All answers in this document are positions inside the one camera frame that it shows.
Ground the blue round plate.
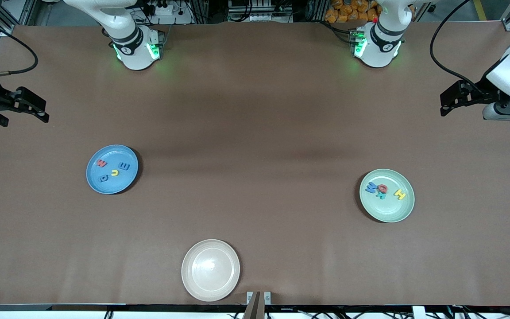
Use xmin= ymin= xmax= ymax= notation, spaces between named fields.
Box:
xmin=86 ymin=144 xmax=139 ymax=195

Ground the pale green round plate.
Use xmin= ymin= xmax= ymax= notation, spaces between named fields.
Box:
xmin=359 ymin=168 xmax=415 ymax=223

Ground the orange packaged goods pile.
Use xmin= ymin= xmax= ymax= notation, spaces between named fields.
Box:
xmin=325 ymin=0 xmax=382 ymax=23

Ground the white power strip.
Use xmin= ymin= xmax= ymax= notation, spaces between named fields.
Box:
xmin=147 ymin=0 xmax=192 ymax=25

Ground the brown table cover sheet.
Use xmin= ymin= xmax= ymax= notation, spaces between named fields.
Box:
xmin=0 ymin=21 xmax=510 ymax=307

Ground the dark equipment rack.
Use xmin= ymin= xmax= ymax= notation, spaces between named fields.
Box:
xmin=228 ymin=0 xmax=293 ymax=23

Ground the beige round plate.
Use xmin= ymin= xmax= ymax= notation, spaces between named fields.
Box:
xmin=181 ymin=239 xmax=241 ymax=303

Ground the white table edge frame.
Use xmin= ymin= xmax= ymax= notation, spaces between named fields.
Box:
xmin=0 ymin=304 xmax=510 ymax=319

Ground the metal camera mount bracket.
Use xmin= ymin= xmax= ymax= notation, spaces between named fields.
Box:
xmin=243 ymin=291 xmax=272 ymax=319

